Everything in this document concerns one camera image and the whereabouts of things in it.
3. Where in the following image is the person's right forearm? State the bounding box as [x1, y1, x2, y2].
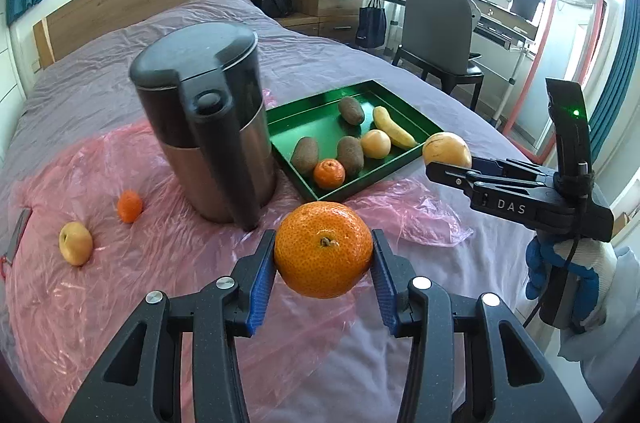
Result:
[557, 248, 640, 384]

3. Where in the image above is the pink plastic sheet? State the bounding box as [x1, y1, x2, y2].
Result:
[0, 88, 473, 423]

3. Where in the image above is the black cable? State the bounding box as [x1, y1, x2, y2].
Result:
[522, 163, 588, 330]

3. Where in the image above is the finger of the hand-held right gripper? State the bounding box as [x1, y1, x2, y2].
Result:
[472, 156, 558, 178]
[426, 161, 557, 204]

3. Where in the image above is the yellow banana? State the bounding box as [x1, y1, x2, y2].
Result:
[372, 106, 420, 148]

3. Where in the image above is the white wardrobe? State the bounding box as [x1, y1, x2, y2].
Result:
[0, 18, 26, 114]

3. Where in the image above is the black and copper electric kettle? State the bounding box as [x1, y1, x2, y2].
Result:
[129, 22, 279, 232]

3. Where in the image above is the orange tangerine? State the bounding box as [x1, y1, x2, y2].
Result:
[313, 158, 346, 190]
[274, 201, 374, 299]
[117, 190, 144, 224]

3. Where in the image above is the yellow green apple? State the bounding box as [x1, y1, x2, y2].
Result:
[59, 221, 94, 267]

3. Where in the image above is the grey chair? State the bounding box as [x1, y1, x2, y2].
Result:
[391, 0, 485, 108]

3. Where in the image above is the green tray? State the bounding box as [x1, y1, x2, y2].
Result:
[265, 79, 445, 202]

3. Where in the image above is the white desk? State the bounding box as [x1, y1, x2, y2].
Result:
[352, 0, 541, 124]

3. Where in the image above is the person's right hand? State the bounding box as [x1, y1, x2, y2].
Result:
[525, 235, 620, 335]

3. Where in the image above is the yellow round fruit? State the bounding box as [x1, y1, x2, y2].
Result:
[360, 129, 392, 159]
[422, 132, 473, 170]

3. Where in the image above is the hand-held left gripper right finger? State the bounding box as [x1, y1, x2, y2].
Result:
[370, 229, 583, 423]

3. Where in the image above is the grey bar with red loop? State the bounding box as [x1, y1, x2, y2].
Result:
[0, 209, 32, 266]

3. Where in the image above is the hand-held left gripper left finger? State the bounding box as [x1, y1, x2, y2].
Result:
[60, 229, 277, 423]

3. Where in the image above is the wooden headboard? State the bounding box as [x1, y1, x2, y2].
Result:
[32, 0, 242, 70]

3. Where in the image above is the brown kiwi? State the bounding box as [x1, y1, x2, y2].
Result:
[336, 136, 365, 176]
[290, 137, 320, 174]
[338, 97, 365, 125]

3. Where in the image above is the black monitor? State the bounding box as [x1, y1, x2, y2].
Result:
[510, 0, 543, 24]

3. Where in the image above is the pink hoop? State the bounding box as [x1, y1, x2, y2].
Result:
[515, 0, 608, 126]

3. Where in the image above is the dark blue bag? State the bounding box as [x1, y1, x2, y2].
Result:
[356, 0, 388, 50]

